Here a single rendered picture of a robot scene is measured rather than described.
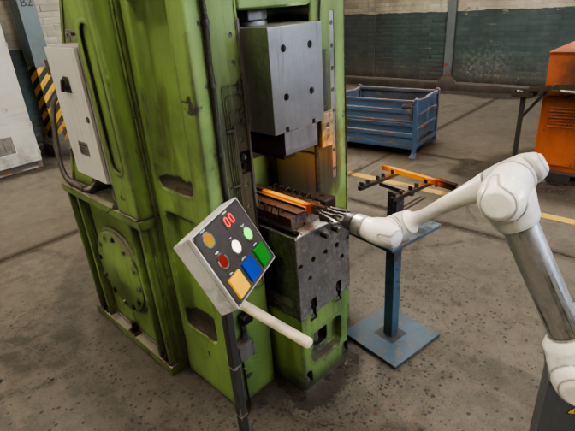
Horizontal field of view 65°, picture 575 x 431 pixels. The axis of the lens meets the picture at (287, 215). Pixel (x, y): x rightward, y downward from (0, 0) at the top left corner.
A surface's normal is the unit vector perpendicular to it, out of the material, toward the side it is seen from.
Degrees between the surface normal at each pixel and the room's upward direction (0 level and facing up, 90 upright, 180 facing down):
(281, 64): 90
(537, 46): 92
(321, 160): 90
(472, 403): 0
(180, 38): 89
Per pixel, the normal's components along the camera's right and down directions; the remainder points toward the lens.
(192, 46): 0.72, 0.26
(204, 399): -0.07, -0.90
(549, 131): -0.66, 0.36
